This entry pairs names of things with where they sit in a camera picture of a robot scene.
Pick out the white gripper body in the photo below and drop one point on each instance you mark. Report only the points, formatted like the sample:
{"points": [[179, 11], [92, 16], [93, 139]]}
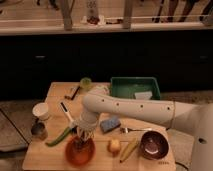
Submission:
{"points": [[88, 121]]}

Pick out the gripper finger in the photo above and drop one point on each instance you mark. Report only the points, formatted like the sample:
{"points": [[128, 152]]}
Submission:
{"points": [[90, 135], [80, 136]]}

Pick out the dark grapes bunch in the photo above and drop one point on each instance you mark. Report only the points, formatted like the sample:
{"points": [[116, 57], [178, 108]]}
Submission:
{"points": [[80, 143]]}

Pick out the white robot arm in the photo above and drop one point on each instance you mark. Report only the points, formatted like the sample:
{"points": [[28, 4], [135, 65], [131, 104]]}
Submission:
{"points": [[192, 119]]}

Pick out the red bowl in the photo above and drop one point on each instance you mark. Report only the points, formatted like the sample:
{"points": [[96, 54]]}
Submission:
{"points": [[79, 158]]}

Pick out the purple bowl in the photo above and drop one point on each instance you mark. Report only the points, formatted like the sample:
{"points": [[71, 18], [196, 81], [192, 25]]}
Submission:
{"points": [[153, 145]]}

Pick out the green cucumber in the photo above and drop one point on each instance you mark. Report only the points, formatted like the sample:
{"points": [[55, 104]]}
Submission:
{"points": [[60, 138]]}

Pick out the blue sponge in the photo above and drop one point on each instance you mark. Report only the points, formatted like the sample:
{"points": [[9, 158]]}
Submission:
{"points": [[109, 124]]}

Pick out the yellow apple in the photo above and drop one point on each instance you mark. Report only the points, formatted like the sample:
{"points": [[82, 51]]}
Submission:
{"points": [[114, 146]]}

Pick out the wooden table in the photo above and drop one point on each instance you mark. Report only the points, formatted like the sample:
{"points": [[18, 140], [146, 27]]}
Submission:
{"points": [[39, 157]]}

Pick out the metal fork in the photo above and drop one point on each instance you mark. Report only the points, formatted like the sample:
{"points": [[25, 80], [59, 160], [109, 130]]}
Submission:
{"points": [[127, 130]]}

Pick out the dark brown utensil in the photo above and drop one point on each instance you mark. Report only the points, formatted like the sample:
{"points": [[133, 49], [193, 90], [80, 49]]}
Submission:
{"points": [[73, 93]]}

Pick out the green cup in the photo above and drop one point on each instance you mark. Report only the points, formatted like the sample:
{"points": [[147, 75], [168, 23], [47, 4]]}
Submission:
{"points": [[85, 83]]}

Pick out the yellow banana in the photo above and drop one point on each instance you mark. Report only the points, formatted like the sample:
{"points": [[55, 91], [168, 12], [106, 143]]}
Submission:
{"points": [[128, 150]]}

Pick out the metal tin can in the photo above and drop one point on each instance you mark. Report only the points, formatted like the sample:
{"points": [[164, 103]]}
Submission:
{"points": [[38, 130]]}

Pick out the white cup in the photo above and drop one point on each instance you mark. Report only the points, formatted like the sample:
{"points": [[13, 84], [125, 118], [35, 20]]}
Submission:
{"points": [[41, 110]]}

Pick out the green plastic bin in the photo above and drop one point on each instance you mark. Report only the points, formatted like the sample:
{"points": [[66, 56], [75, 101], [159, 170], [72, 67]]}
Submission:
{"points": [[127, 87]]}

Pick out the white cloth in bin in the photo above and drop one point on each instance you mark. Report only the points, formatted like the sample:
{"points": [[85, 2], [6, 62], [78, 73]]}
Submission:
{"points": [[143, 95]]}

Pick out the white handled knife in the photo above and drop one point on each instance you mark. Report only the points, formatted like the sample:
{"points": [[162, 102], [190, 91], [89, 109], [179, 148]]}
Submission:
{"points": [[67, 114]]}

